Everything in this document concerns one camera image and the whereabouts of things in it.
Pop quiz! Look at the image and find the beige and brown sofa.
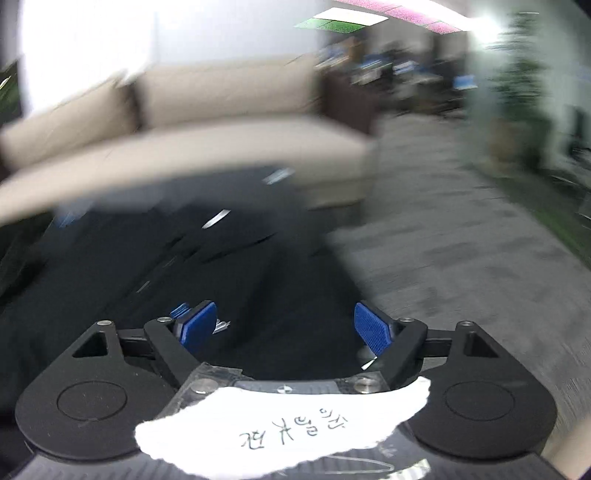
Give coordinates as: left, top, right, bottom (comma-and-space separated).
0, 55, 382, 228

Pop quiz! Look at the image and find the potted plant in wicker pot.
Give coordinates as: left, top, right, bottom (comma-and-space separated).
485, 14, 559, 174

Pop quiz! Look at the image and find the dark navy garment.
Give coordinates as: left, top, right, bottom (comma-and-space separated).
0, 203, 375, 416

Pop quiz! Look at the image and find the beige sofa cushion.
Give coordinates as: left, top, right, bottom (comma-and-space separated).
133, 59, 325, 132
0, 76, 140, 174

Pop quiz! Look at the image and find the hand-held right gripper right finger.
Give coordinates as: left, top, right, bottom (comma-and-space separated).
353, 301, 502, 389

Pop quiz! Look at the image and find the green leafy plant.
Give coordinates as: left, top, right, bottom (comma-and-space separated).
0, 59, 25, 127

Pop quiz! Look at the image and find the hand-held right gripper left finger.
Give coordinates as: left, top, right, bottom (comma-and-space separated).
71, 300, 219, 387

